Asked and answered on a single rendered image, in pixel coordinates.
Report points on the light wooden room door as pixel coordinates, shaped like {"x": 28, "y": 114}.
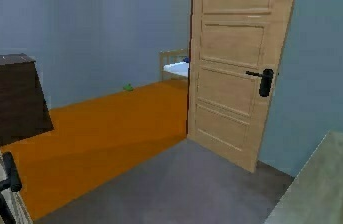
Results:
{"x": 229, "y": 83}

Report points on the dark brown wooden dresser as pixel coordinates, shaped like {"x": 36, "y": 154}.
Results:
{"x": 10, "y": 96}

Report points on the light wooden bed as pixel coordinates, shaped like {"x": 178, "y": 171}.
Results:
{"x": 175, "y": 68}

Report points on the small blue object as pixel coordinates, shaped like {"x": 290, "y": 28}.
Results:
{"x": 186, "y": 60}

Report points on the small green object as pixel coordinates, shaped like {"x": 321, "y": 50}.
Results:
{"x": 128, "y": 87}

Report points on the grey-green sofa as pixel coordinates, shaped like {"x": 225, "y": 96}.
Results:
{"x": 325, "y": 186}

